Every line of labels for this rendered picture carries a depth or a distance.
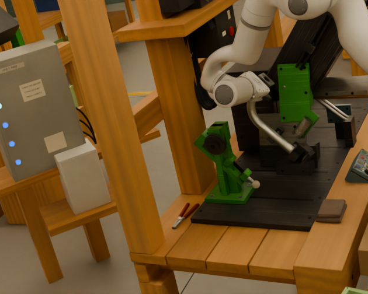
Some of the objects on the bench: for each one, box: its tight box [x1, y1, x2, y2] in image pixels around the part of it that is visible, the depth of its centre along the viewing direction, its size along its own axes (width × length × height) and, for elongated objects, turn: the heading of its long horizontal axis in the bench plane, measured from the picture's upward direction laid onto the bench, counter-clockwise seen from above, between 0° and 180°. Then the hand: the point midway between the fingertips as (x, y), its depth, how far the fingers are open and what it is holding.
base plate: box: [190, 95, 368, 232], centre depth 241 cm, size 42×110×2 cm, turn 179°
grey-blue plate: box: [326, 104, 352, 139], centre depth 237 cm, size 10×2×14 cm, turn 89°
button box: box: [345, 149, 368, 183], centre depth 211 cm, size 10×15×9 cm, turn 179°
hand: (261, 84), depth 211 cm, fingers closed on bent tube, 3 cm apart
